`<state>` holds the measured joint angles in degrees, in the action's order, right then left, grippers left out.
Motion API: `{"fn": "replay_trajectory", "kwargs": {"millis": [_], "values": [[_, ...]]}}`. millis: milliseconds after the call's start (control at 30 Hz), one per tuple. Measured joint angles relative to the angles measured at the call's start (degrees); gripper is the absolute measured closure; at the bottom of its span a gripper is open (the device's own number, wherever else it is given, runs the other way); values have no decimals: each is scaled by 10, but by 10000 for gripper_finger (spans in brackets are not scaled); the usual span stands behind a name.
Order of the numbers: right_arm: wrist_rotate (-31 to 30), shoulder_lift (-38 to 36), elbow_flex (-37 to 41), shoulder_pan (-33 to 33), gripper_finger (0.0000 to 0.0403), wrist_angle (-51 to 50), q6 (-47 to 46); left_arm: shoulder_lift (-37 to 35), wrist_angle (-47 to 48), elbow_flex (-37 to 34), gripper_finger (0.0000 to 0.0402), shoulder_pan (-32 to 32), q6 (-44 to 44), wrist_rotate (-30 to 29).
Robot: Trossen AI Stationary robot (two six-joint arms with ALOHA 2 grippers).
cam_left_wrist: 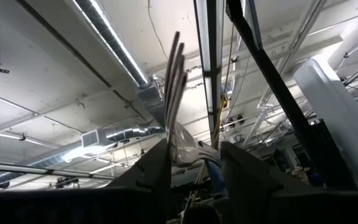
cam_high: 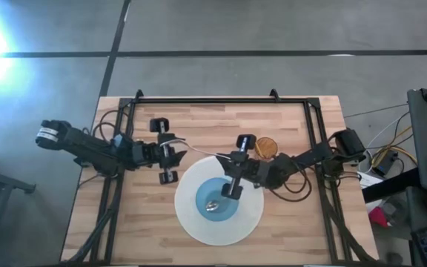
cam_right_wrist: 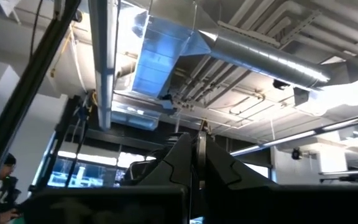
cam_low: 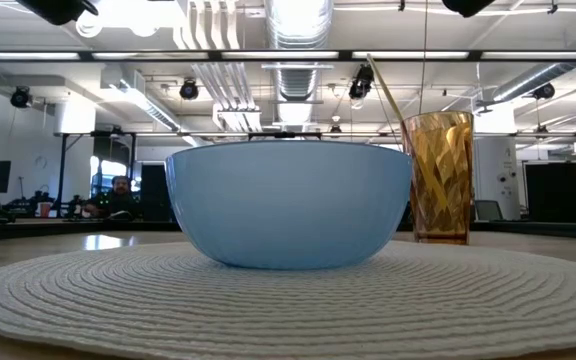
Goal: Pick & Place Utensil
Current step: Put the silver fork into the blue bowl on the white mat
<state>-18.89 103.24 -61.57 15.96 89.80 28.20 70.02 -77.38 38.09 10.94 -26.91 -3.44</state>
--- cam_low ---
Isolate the amber faceted drinking glass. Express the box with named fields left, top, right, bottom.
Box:
left=400, top=110, right=475, bottom=246

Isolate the light blue plastic bowl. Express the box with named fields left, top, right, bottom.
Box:
left=164, top=139, right=414, bottom=271

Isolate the black ceiling spotlight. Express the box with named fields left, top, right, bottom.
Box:
left=10, top=86, right=33, bottom=110
left=348, top=64, right=375, bottom=101
left=178, top=78, right=200, bottom=101
left=532, top=82, right=557, bottom=101

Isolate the white round column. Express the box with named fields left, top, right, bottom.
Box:
left=472, top=137, right=522, bottom=222

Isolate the person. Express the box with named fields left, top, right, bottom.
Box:
left=83, top=174, right=143, bottom=222

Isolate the grey office chair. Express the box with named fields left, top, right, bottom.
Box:
left=474, top=199, right=504, bottom=223

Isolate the white round plate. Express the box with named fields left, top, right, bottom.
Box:
left=0, top=240, right=576, bottom=360

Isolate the thin black hanging cable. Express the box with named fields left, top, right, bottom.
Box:
left=410, top=0, right=429, bottom=114

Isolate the black background gantry frame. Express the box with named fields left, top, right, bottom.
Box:
left=53, top=130, right=576, bottom=221

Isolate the silver ceiling air duct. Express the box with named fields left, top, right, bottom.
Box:
left=265, top=0, right=335, bottom=101

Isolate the black partition panel wall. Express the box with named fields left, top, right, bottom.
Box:
left=524, top=162, right=576, bottom=224
left=140, top=163, right=172, bottom=222

